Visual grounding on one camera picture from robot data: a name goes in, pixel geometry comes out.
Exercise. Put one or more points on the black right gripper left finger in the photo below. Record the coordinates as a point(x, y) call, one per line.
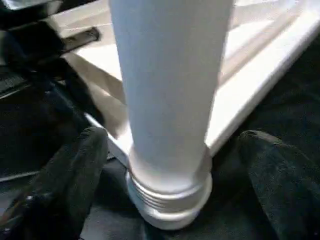
point(55, 195)

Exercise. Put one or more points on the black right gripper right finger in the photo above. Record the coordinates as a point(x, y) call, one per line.
point(287, 190)

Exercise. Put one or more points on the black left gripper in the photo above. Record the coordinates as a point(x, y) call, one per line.
point(30, 55)

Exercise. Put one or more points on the white plastic table top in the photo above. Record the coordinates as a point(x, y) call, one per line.
point(260, 75)

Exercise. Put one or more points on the white plastic table leg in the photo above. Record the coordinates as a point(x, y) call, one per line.
point(170, 100)

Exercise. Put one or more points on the black work mat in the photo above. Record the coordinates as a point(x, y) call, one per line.
point(280, 120)

